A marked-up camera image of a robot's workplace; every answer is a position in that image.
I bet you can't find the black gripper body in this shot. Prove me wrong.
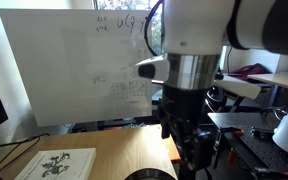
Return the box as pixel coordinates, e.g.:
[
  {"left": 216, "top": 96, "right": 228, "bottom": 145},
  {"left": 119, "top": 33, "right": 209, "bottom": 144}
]
[{"left": 159, "top": 85, "right": 216, "bottom": 149}]

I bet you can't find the dark round metal bowl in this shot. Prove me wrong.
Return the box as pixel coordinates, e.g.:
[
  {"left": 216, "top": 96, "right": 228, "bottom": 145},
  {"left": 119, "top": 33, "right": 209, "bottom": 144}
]
[{"left": 125, "top": 168, "right": 176, "bottom": 180}]

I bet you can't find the black perforated breadboard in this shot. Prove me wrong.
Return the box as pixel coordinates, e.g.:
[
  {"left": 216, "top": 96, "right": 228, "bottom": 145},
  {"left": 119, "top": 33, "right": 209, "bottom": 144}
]
[{"left": 207, "top": 111, "right": 288, "bottom": 180}]

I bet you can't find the maroon bag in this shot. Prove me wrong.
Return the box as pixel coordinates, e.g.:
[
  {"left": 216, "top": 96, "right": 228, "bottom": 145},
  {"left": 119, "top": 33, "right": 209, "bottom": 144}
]
[{"left": 228, "top": 62, "right": 272, "bottom": 82}]

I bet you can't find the light wooden desk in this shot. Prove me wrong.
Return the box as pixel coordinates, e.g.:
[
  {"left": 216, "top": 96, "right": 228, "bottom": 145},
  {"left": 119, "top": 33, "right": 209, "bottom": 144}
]
[{"left": 247, "top": 71, "right": 288, "bottom": 92}]

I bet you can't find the white whiteboard panel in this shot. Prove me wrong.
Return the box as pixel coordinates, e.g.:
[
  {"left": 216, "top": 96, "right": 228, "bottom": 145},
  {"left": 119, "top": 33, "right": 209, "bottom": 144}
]
[{"left": 0, "top": 8, "right": 154, "bottom": 128}]

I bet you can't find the orange handled black clamp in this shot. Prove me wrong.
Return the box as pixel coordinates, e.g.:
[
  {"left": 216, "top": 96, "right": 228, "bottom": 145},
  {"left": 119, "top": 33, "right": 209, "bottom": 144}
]
[
  {"left": 213, "top": 126, "right": 245, "bottom": 169},
  {"left": 226, "top": 148, "right": 237, "bottom": 166},
  {"left": 253, "top": 166, "right": 288, "bottom": 180}
]

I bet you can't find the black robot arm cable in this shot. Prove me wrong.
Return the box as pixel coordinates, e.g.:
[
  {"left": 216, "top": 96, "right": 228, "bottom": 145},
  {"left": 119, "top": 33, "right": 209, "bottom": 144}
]
[{"left": 143, "top": 0, "right": 165, "bottom": 57}]

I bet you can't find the thin black table cable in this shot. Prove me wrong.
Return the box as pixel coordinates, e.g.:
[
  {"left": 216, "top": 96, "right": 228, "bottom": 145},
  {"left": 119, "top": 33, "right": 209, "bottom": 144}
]
[{"left": 0, "top": 132, "right": 51, "bottom": 180}]

